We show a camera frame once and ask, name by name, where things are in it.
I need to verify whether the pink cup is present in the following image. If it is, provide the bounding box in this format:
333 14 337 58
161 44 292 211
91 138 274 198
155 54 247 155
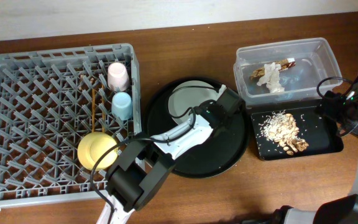
108 62 130 92

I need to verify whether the grey round plate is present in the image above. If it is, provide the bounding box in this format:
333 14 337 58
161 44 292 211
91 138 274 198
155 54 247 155
168 80 222 124

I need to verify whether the yellow bowl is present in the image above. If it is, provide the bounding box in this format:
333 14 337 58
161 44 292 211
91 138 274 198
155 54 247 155
77 132 117 170

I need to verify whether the grey plastic dishwasher rack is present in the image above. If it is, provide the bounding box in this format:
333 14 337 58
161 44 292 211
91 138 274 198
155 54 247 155
0 44 142 209

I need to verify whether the black rectangular tray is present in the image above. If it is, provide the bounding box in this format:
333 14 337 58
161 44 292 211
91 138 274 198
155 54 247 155
249 100 344 161

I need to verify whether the food scraps pile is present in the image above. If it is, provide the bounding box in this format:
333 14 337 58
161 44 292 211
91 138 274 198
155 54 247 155
256 111 309 156

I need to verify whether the white tissue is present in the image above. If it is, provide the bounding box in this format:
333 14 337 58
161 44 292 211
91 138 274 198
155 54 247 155
257 62 285 93

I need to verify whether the round black serving tray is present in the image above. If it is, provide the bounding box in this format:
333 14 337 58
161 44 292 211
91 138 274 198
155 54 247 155
142 77 251 179

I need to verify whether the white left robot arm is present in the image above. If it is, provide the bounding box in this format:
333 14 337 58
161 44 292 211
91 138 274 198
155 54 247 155
98 86 244 223

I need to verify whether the blue cup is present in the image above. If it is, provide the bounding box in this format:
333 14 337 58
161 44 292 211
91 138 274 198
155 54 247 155
111 92 133 121

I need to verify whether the clear plastic bin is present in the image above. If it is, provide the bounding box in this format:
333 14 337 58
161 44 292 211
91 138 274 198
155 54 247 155
234 37 342 108

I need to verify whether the gold snack wrapper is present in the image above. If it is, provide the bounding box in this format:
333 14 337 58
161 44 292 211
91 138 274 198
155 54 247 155
250 58 296 80

